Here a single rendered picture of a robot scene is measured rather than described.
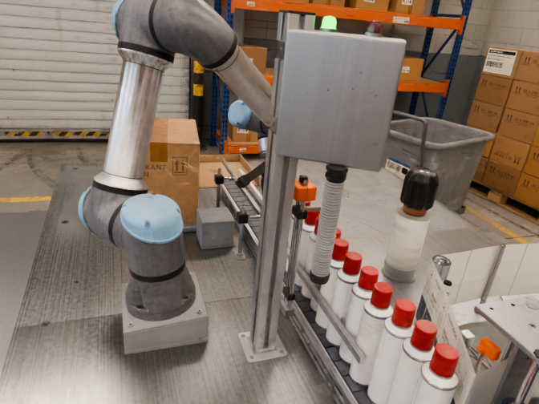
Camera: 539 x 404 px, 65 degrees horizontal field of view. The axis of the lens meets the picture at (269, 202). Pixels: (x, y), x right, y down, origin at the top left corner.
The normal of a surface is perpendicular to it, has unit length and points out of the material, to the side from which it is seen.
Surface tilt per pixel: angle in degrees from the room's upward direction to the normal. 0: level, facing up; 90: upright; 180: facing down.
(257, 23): 90
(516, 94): 90
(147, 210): 6
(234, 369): 0
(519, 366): 90
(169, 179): 90
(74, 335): 0
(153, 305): 74
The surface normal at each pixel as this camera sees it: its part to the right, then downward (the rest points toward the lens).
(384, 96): -0.28, 0.36
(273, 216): 0.33, 0.41
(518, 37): -0.95, 0.05
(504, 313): 0.09, -0.91
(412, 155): -0.80, 0.23
